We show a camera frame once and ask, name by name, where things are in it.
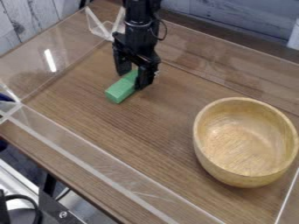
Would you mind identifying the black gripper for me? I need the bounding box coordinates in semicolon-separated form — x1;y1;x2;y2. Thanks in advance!
112;21;162;90

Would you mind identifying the green rectangular block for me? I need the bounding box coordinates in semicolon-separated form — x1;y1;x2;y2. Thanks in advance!
106;70;138;104

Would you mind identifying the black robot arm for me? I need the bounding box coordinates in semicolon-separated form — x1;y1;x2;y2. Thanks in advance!
112;0;162;90

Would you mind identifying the light wooden bowl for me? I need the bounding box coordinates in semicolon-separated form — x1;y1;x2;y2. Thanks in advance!
192;97;299;188

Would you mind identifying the blue object at edge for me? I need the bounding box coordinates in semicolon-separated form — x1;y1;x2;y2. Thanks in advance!
0;93;15;102

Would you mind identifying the clear acrylic tray enclosure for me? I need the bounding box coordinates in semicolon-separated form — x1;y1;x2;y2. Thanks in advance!
0;1;299;224

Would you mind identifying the black cable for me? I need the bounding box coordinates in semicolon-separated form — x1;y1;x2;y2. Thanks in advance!
0;193;43;224

